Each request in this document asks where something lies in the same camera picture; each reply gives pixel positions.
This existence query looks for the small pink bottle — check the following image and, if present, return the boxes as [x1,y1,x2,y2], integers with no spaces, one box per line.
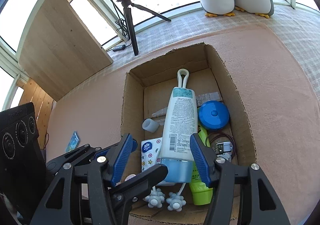
[125,174,136,181]

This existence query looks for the green tube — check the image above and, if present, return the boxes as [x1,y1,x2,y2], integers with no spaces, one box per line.
[188,126,214,206]

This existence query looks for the patterned tissue pack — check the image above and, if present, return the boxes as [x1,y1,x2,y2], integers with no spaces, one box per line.
[141,137,162,171]

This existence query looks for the patterned lighter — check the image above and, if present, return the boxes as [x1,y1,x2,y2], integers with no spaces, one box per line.
[214,142,233,162]

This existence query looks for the white roller massager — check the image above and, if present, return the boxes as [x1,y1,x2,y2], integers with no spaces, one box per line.
[145,68,189,211]

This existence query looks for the translucent bottle cap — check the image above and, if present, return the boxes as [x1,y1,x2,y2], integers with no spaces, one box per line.
[142,118,159,133]

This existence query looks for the dark hair tie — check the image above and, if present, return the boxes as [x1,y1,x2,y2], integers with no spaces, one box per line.
[207,131,237,161]

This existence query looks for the white lotion bottle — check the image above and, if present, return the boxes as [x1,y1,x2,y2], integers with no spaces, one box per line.
[159,87,198,183]

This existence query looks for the blue round case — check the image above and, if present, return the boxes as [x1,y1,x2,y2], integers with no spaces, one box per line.
[198,100,230,130]

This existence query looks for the blue sachet packet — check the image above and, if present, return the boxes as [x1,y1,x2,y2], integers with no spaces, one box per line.
[65,131,80,153]

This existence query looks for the pine wood headboard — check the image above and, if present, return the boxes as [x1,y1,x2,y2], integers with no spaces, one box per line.
[17,79,54,148]

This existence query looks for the large wooden board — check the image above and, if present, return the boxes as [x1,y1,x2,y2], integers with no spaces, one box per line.
[17,0,113,101]

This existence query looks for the cardboard box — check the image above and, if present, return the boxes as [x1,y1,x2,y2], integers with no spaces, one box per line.
[120,42,258,222]

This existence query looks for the black tripod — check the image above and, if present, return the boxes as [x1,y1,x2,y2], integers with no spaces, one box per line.
[117,0,171,56]

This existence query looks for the plaid bed sheet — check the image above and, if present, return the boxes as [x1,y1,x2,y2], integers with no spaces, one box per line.
[107,2,320,85]

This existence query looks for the black inline cable remote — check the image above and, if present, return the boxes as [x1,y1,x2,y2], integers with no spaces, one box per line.
[112,45,126,52]

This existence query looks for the black cable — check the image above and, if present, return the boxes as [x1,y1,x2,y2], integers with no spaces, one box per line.
[106,0,132,52]

